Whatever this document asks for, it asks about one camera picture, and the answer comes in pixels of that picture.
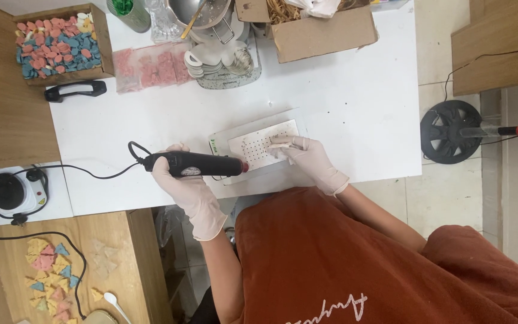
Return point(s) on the person's left hand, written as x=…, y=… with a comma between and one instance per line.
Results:
x=182, y=191

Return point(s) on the person's right hand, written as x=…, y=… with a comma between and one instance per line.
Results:
x=313, y=159

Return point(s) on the person's left fingers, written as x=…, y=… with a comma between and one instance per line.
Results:
x=176, y=148

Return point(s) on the black heat gun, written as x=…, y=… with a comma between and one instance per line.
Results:
x=205, y=164

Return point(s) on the small white wax piece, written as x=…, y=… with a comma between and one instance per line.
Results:
x=278, y=150

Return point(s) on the clear plastic bag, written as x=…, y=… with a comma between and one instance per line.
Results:
x=169, y=227

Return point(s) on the white perforated board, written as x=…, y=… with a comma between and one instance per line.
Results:
x=259, y=139

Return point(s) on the bags of pink pieces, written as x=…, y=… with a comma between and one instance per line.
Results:
x=151, y=67

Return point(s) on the grey kitchen scale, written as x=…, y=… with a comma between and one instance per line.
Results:
x=227, y=81

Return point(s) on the stack of white heart moulds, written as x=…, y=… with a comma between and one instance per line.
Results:
x=216, y=58

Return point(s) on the wooden box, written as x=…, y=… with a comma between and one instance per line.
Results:
x=105, y=45

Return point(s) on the gold spoon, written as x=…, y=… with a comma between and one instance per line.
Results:
x=192, y=22

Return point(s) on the clear glass container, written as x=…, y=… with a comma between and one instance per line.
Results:
x=162, y=20

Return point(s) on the clear triangle pieces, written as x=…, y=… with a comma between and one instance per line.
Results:
x=104, y=258

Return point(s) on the steel pot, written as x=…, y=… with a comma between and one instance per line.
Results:
x=209, y=15

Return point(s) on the heap of pink blue hearts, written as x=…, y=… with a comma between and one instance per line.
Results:
x=56, y=45

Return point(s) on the white electric hot plate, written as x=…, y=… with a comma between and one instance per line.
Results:
x=16, y=191

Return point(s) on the white plastic spoon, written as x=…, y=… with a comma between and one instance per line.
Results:
x=114, y=303

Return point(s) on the tan raffia filler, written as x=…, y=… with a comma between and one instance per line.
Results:
x=281, y=12

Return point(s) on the heap of coloured triangle pieces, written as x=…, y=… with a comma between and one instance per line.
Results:
x=47, y=274

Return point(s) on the beige round object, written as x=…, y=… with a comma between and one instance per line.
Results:
x=99, y=317

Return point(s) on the cardboard box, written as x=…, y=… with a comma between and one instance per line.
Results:
x=326, y=38

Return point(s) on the white plastic bag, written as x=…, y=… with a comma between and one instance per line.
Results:
x=315, y=6

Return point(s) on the orange shirt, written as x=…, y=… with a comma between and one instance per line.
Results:
x=353, y=279

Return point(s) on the black fan base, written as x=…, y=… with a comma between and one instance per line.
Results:
x=443, y=132

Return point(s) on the silver fan pole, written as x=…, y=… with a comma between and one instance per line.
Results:
x=493, y=131

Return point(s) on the wooden cabinet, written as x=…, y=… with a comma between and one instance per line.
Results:
x=497, y=49

